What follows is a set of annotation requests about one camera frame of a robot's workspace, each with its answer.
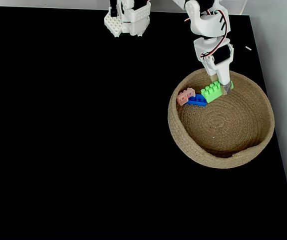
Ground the blue lego block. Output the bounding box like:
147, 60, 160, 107
185, 93, 208, 108

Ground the green lego block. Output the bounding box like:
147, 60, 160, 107
200, 80, 235, 104

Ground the red black servo cable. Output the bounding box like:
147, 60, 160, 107
200, 9, 231, 60

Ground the pink lego block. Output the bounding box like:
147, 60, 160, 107
176, 87, 197, 106

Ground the woven rope basket tray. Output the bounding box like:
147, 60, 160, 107
167, 67, 276, 170

